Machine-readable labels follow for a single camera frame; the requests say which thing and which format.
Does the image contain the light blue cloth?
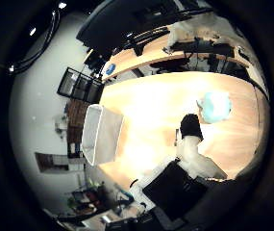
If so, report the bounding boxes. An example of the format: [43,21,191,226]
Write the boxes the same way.
[196,90,234,125]

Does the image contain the white rectangular container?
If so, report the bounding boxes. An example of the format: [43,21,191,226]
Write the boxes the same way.
[81,103,125,167]

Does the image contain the potted plants on stand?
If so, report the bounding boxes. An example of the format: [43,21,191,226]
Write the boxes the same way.
[66,179,111,215]

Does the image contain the brown wooden cabinet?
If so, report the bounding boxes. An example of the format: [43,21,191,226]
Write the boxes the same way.
[65,99,89,159]

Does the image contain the round blue disc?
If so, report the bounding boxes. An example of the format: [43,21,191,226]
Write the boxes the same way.
[105,63,116,76]

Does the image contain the wooden background desk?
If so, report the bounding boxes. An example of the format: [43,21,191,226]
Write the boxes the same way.
[101,30,269,99]

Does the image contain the wall niche shelf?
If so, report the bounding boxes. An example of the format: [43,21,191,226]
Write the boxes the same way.
[34,151,87,174]

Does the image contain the small green wall plant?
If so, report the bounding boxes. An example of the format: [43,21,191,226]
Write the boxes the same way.
[53,114,69,140]

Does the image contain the black metal frame shelf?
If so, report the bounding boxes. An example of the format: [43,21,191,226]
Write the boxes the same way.
[56,66,106,104]

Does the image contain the black ceiling cable bundle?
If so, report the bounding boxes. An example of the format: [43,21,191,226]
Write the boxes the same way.
[9,10,62,77]

